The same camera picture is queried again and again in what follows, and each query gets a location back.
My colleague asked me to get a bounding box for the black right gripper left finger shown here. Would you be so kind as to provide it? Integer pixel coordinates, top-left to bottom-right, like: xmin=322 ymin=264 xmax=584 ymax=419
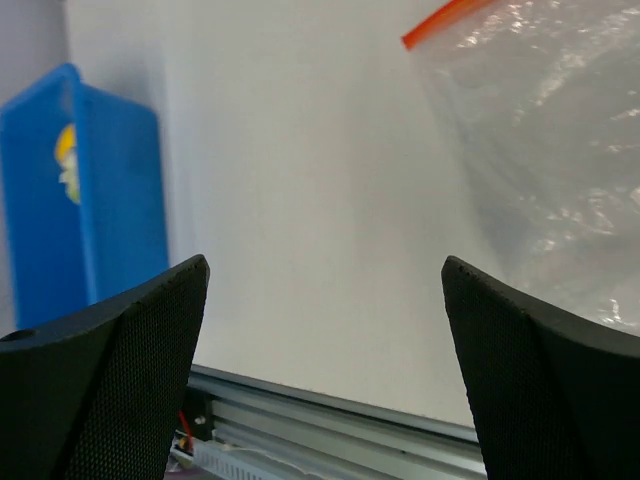
xmin=1 ymin=255 xmax=209 ymax=479

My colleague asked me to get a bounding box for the clear orange-zipper zip bag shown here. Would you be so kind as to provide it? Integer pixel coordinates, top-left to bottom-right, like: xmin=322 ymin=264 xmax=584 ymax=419
xmin=402 ymin=0 xmax=639 ymax=334

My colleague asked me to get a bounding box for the white slotted cable duct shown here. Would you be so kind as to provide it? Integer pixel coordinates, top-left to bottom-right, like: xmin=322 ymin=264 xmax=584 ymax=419
xmin=170 ymin=441 xmax=315 ymax=479

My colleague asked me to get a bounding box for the blue plastic bin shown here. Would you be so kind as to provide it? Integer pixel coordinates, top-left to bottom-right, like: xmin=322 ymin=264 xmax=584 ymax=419
xmin=1 ymin=64 xmax=169 ymax=329

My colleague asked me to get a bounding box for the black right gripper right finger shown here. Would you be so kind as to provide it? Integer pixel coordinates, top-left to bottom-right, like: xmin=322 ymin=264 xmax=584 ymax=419
xmin=441 ymin=256 xmax=639 ymax=479

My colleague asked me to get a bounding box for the yellow toy lemon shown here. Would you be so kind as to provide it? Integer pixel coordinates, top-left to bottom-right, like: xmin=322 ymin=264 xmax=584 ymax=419
xmin=54 ymin=123 xmax=76 ymax=164

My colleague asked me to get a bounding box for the white green toy cauliflower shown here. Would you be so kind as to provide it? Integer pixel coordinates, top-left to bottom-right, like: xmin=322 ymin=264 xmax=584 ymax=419
xmin=59 ymin=149 xmax=80 ymax=205

